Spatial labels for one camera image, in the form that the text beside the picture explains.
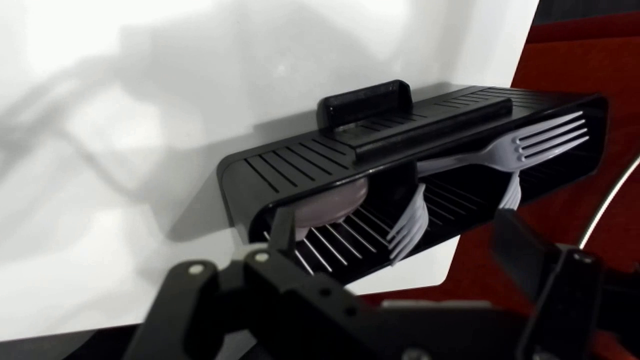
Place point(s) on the white plastic fork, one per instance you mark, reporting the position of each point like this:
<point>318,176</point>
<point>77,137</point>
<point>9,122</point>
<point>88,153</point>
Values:
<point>412,223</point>
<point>507,153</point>
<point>512,195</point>

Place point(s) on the orange armchair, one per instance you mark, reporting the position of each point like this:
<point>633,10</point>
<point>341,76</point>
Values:
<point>572,61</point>

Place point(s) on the grey plastic spoon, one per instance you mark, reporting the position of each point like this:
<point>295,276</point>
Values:
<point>333,200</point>

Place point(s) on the black slotted cutlery rack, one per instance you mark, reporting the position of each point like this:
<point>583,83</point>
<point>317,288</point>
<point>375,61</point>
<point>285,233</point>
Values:
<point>301,161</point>

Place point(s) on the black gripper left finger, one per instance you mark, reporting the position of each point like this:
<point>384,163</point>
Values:
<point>267,306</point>

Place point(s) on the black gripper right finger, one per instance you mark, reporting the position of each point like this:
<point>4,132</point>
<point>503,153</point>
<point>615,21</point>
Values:
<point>566,292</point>

